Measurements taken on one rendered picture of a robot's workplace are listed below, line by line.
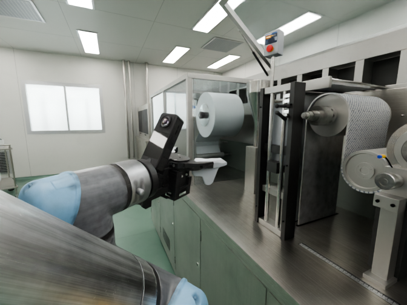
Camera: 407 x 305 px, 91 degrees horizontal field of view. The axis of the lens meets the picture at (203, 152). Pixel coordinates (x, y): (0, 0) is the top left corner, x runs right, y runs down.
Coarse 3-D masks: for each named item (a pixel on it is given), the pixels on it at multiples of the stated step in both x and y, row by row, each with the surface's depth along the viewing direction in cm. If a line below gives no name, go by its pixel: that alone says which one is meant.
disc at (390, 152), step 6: (402, 126) 50; (396, 132) 51; (402, 132) 50; (390, 138) 52; (396, 138) 51; (390, 144) 52; (390, 150) 52; (390, 156) 52; (390, 162) 52; (396, 162) 51
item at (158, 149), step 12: (168, 120) 38; (180, 120) 39; (156, 132) 38; (168, 132) 37; (156, 144) 37; (168, 144) 37; (144, 156) 38; (156, 156) 36; (168, 156) 38; (156, 168) 36
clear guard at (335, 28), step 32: (256, 0) 99; (288, 0) 91; (320, 0) 83; (352, 0) 77; (384, 0) 71; (256, 32) 116; (288, 32) 104; (320, 32) 95; (352, 32) 87; (384, 32) 80
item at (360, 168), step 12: (348, 156) 62; (360, 156) 59; (372, 156) 56; (348, 168) 62; (360, 168) 59; (372, 168) 56; (384, 168) 54; (348, 180) 62; (360, 180) 59; (372, 180) 57
